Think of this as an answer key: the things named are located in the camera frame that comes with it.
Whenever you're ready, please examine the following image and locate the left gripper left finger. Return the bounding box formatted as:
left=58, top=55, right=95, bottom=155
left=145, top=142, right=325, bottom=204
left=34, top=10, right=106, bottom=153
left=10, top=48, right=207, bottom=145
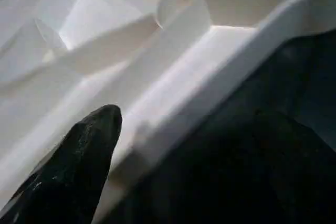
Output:
left=0, top=104, right=123, bottom=224

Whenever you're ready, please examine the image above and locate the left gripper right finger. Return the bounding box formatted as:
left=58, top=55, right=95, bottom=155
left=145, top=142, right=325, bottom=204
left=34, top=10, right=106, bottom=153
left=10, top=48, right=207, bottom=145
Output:
left=253, top=110, right=336, bottom=224

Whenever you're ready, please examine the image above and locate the white plastic table top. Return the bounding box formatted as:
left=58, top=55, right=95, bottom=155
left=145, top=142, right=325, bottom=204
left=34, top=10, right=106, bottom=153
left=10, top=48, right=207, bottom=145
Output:
left=0, top=0, right=336, bottom=224

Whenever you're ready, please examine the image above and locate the black work mat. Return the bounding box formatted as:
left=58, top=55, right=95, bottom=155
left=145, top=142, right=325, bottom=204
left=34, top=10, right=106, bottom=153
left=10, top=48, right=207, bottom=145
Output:
left=100, top=25, right=336, bottom=224

